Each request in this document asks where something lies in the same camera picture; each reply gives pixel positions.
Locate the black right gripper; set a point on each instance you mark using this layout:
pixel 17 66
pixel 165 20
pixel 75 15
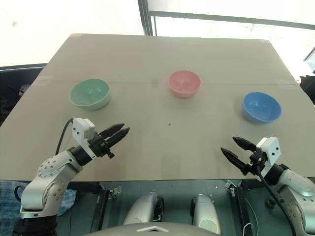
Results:
pixel 254 161

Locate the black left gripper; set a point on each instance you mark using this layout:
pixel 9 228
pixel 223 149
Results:
pixel 99 147

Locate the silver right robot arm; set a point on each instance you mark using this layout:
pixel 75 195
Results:
pixel 299 189

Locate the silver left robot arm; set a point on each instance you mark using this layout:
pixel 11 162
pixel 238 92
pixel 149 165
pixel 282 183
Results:
pixel 49 186

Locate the green bowl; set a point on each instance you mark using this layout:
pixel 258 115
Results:
pixel 89 94

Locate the blue bowl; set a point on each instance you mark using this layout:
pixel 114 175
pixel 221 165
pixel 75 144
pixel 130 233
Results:
pixel 261 107

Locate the black table leg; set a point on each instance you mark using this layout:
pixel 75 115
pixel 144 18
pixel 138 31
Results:
pixel 98 209
pixel 242 211

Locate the silver right robot leg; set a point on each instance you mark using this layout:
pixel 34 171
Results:
pixel 205 211

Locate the silver robot leg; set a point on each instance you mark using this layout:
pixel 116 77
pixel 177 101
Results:
pixel 205 211
pixel 144 209

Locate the silver left robot leg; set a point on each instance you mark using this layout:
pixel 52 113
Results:
pixel 144 209

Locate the red bowl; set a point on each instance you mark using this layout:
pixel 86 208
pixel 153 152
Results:
pixel 184 84

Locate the blue checked cloth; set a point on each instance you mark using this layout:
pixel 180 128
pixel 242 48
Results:
pixel 66 200

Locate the dark chair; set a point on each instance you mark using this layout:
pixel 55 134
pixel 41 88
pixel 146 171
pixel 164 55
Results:
pixel 307 88

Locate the grey robot torso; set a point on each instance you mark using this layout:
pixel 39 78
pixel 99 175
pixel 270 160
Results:
pixel 152 229

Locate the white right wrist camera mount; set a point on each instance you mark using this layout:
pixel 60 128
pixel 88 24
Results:
pixel 270 150

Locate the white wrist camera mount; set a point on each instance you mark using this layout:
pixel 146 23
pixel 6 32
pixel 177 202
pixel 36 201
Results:
pixel 80 130
pixel 270 150

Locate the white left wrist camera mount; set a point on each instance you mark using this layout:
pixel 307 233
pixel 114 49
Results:
pixel 80 130

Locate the dark window frame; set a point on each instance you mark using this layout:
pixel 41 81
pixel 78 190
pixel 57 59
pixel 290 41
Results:
pixel 145 17

